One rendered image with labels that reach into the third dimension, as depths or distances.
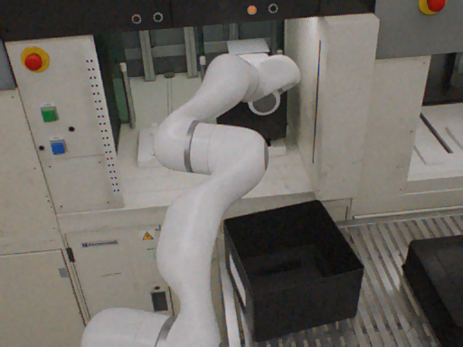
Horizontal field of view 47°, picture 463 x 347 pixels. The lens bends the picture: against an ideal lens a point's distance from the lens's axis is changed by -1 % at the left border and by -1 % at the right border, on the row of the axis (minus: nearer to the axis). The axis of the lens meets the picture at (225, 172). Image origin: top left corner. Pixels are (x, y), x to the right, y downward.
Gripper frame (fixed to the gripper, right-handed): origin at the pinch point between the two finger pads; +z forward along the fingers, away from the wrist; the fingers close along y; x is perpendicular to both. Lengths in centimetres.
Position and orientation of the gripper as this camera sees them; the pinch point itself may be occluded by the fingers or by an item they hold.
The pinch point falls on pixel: (248, 52)
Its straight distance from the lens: 166.7
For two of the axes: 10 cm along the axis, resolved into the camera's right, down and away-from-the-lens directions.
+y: 9.9, -0.9, 0.6
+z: -1.0, -5.9, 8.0
